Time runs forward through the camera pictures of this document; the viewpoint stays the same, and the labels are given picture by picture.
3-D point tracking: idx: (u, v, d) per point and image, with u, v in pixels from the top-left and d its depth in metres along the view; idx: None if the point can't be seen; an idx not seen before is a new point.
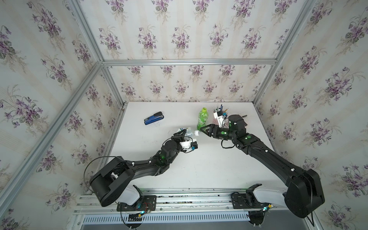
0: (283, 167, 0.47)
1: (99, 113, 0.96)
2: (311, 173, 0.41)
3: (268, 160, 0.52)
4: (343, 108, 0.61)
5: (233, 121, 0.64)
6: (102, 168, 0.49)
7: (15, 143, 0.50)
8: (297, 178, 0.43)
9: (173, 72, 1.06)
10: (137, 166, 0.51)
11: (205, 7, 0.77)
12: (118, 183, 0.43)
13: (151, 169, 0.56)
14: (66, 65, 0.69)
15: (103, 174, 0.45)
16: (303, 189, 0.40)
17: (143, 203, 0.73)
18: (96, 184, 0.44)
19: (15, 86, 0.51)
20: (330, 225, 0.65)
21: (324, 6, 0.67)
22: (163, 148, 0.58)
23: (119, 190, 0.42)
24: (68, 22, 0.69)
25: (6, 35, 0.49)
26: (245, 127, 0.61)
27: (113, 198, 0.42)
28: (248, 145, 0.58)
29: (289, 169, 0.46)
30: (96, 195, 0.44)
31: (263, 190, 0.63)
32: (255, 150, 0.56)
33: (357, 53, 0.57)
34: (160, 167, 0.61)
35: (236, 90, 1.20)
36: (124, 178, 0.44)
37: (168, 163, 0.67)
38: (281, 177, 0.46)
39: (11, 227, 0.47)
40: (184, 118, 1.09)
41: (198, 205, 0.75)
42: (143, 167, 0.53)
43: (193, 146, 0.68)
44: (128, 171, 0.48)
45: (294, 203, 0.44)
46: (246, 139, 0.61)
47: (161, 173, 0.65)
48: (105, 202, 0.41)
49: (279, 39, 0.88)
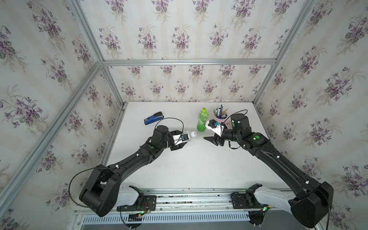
0: (297, 178, 0.43)
1: (99, 113, 0.96)
2: (326, 186, 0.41)
3: (281, 167, 0.47)
4: (343, 108, 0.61)
5: (237, 120, 0.58)
6: (86, 182, 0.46)
7: (15, 143, 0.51)
8: (313, 194, 0.40)
9: (173, 72, 1.06)
10: (122, 166, 0.49)
11: (205, 7, 0.77)
12: (108, 192, 0.41)
13: (141, 161, 0.54)
14: (66, 65, 0.69)
15: (90, 189, 0.43)
16: (317, 205, 0.38)
17: (143, 203, 0.73)
18: (87, 199, 0.42)
19: (15, 86, 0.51)
20: (330, 225, 0.65)
21: (324, 6, 0.67)
22: (155, 132, 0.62)
23: (113, 197, 0.41)
24: (68, 23, 0.69)
25: (6, 35, 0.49)
26: (248, 125, 0.56)
27: (110, 204, 0.42)
28: (257, 148, 0.53)
29: (303, 182, 0.42)
30: (92, 207, 0.41)
31: (264, 192, 0.62)
32: (264, 154, 0.51)
33: (357, 53, 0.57)
34: (153, 153, 0.61)
35: (236, 90, 1.20)
36: (110, 184, 0.42)
37: (160, 147, 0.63)
38: (291, 186, 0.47)
39: (11, 227, 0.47)
40: (184, 118, 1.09)
41: (198, 205, 0.75)
42: (130, 166, 0.50)
43: (182, 136, 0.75)
44: (113, 177, 0.45)
45: (302, 213, 0.43)
46: (254, 139, 0.55)
47: (155, 159, 0.63)
48: (103, 212, 0.40)
49: (279, 39, 0.88)
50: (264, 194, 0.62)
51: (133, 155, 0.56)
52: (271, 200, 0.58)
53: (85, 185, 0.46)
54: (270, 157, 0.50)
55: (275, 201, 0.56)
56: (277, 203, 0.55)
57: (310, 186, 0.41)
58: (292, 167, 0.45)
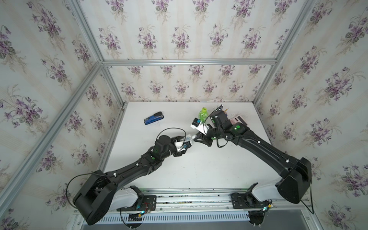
0: (278, 159, 0.46)
1: (99, 113, 0.96)
2: (304, 162, 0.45)
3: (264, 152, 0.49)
4: (342, 108, 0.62)
5: (214, 115, 0.62)
6: (82, 187, 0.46)
7: (15, 143, 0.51)
8: (293, 171, 0.42)
9: (173, 72, 1.06)
10: (120, 174, 0.48)
11: (205, 7, 0.77)
12: (99, 201, 0.41)
13: (140, 171, 0.54)
14: (66, 65, 0.69)
15: (84, 193, 0.43)
16: (300, 181, 0.40)
17: (143, 203, 0.73)
18: (80, 201, 0.42)
19: (15, 86, 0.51)
20: (330, 225, 0.65)
21: (324, 6, 0.67)
22: (156, 142, 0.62)
23: (105, 206, 0.41)
24: (68, 23, 0.69)
25: (6, 35, 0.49)
26: (227, 119, 0.59)
27: (100, 214, 0.41)
28: (239, 137, 0.54)
29: (284, 161, 0.45)
30: (82, 214, 0.41)
31: (258, 188, 0.66)
32: (247, 141, 0.52)
33: (357, 53, 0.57)
34: (153, 164, 0.60)
35: (236, 90, 1.20)
36: (104, 194, 0.41)
37: (161, 159, 0.64)
38: (275, 169, 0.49)
39: (11, 227, 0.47)
40: (184, 118, 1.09)
41: (198, 205, 0.75)
42: (128, 175, 0.49)
43: (185, 145, 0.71)
44: (109, 186, 0.45)
45: (287, 192, 0.46)
46: (234, 129, 0.56)
47: (155, 169, 0.62)
48: (92, 220, 0.39)
49: (279, 39, 0.88)
50: (258, 189, 0.65)
51: (132, 165, 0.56)
52: (265, 192, 0.59)
53: (80, 189, 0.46)
54: (251, 143, 0.51)
55: (271, 194, 0.56)
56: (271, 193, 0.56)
57: (290, 164, 0.44)
58: (272, 150, 0.48)
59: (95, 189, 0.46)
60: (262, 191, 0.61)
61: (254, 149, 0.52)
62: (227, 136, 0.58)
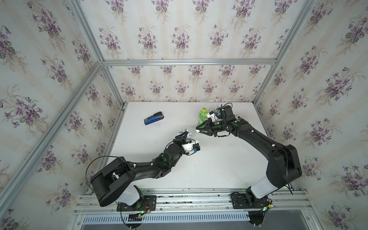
0: (264, 143, 0.52)
1: (99, 113, 0.96)
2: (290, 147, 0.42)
3: (253, 138, 0.56)
4: (342, 108, 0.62)
5: (221, 109, 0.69)
6: (103, 167, 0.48)
7: (15, 144, 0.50)
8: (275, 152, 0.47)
9: (173, 72, 1.06)
10: (138, 167, 0.51)
11: (205, 7, 0.77)
12: (117, 185, 0.43)
13: (152, 172, 0.56)
14: (66, 65, 0.69)
15: (105, 174, 0.46)
16: (280, 162, 0.44)
17: (143, 203, 0.73)
18: (98, 181, 0.45)
19: (15, 86, 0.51)
20: (330, 225, 0.65)
21: (324, 6, 0.67)
22: (166, 151, 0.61)
23: (120, 191, 0.43)
24: (68, 22, 0.69)
25: (6, 35, 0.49)
26: (233, 114, 0.68)
27: (113, 198, 0.42)
28: (236, 127, 0.63)
29: (270, 145, 0.50)
30: (96, 194, 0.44)
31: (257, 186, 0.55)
32: (242, 130, 0.61)
33: (357, 53, 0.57)
34: (162, 170, 0.61)
35: (236, 90, 1.20)
36: (123, 179, 0.44)
37: (170, 167, 0.66)
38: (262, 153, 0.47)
39: (11, 227, 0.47)
40: (184, 118, 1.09)
41: (198, 205, 0.75)
42: (144, 169, 0.53)
43: (196, 148, 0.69)
44: (128, 173, 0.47)
45: (273, 176, 0.49)
46: (235, 121, 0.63)
47: (162, 176, 0.64)
48: (104, 202, 0.41)
49: (279, 39, 0.88)
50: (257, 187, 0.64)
51: (147, 163, 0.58)
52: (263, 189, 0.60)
53: (101, 169, 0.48)
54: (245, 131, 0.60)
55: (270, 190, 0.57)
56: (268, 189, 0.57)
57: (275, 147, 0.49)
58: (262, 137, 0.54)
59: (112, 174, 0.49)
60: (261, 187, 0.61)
61: (244, 136, 0.61)
62: (228, 128, 0.67)
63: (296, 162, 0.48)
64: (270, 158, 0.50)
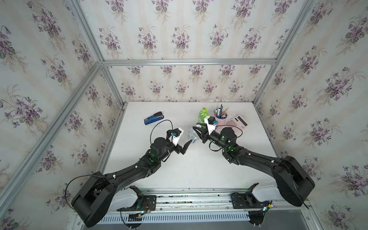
0: (264, 163, 0.52)
1: (99, 113, 0.96)
2: (290, 160, 0.48)
3: (255, 160, 0.56)
4: (342, 108, 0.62)
5: (227, 139, 0.63)
6: (81, 188, 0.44)
7: (15, 143, 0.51)
8: (278, 168, 0.47)
9: (173, 72, 1.06)
10: (120, 176, 0.48)
11: (205, 7, 0.77)
12: (98, 202, 0.41)
13: (137, 175, 0.53)
14: (66, 65, 0.69)
15: (84, 194, 0.43)
16: (285, 177, 0.43)
17: (143, 203, 0.73)
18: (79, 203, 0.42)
19: (15, 86, 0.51)
20: (330, 225, 0.65)
21: (324, 6, 0.67)
22: (153, 146, 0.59)
23: (104, 208, 0.40)
24: (68, 22, 0.69)
25: (6, 35, 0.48)
26: (235, 133, 0.63)
27: (99, 216, 0.41)
28: (235, 156, 0.63)
29: (270, 162, 0.51)
30: (80, 217, 0.41)
31: (260, 189, 0.64)
32: (241, 156, 0.61)
33: (357, 53, 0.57)
34: (151, 167, 0.59)
35: (236, 89, 1.20)
36: (104, 195, 0.41)
37: (159, 161, 0.64)
38: (269, 171, 0.52)
39: (11, 227, 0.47)
40: (184, 118, 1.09)
41: (198, 205, 0.75)
42: (127, 177, 0.50)
43: (174, 133, 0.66)
44: (108, 187, 0.45)
45: (287, 194, 0.46)
46: (233, 150, 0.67)
47: (153, 172, 0.62)
48: (91, 222, 0.39)
49: (279, 39, 0.88)
50: (260, 190, 0.63)
51: (131, 166, 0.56)
52: (268, 194, 0.58)
53: (79, 191, 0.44)
54: (245, 156, 0.60)
55: (275, 197, 0.55)
56: (273, 195, 0.55)
57: (276, 163, 0.49)
58: (261, 156, 0.55)
59: (94, 190, 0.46)
60: (265, 192, 0.59)
61: (247, 160, 0.59)
62: (228, 157, 0.66)
63: (302, 173, 0.47)
64: (274, 175, 0.50)
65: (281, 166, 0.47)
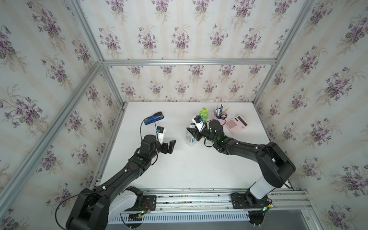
0: (250, 149, 0.55)
1: (99, 113, 0.96)
2: (271, 145, 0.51)
3: (243, 149, 0.59)
4: (342, 108, 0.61)
5: (213, 129, 0.69)
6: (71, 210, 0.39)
7: (15, 143, 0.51)
8: (261, 152, 0.51)
9: (173, 72, 1.06)
10: (110, 186, 0.47)
11: (205, 7, 0.77)
12: (95, 218, 0.39)
13: (131, 177, 0.53)
14: (66, 65, 0.69)
15: (76, 215, 0.40)
16: (267, 160, 0.47)
17: (143, 203, 0.73)
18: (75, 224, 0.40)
19: (15, 86, 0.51)
20: (330, 225, 0.65)
21: (324, 6, 0.67)
22: (143, 143, 0.62)
23: (103, 220, 0.40)
24: (68, 22, 0.69)
25: (6, 35, 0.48)
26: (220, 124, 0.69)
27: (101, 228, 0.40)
28: (225, 146, 0.67)
29: (254, 148, 0.55)
30: None
31: (257, 186, 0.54)
32: (230, 145, 0.65)
33: (357, 53, 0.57)
34: (142, 166, 0.59)
35: (236, 89, 1.20)
36: (98, 210, 0.39)
37: (150, 158, 0.65)
38: (253, 157, 0.55)
39: (11, 227, 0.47)
40: (184, 118, 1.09)
41: (198, 205, 0.75)
42: (119, 184, 0.48)
43: (157, 130, 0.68)
44: (100, 200, 0.43)
45: (269, 177, 0.49)
46: (223, 141, 0.73)
47: (145, 170, 0.61)
48: None
49: (279, 39, 0.88)
50: (257, 189, 0.63)
51: (121, 172, 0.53)
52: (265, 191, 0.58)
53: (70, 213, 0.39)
54: (233, 145, 0.64)
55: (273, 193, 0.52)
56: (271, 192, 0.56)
57: (259, 148, 0.53)
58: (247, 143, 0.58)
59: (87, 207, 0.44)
60: (261, 189, 0.60)
61: (236, 150, 0.62)
62: (219, 148, 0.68)
63: (284, 156, 0.48)
64: (258, 160, 0.53)
65: (264, 151, 0.51)
